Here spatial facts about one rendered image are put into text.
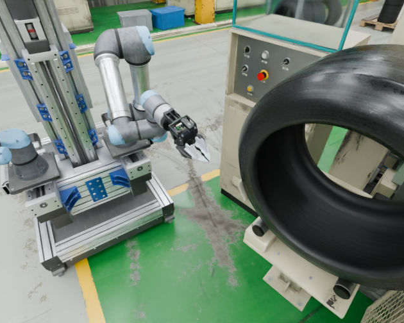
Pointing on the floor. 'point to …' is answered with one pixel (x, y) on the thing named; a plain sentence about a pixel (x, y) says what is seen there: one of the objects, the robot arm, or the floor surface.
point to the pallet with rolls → (386, 15)
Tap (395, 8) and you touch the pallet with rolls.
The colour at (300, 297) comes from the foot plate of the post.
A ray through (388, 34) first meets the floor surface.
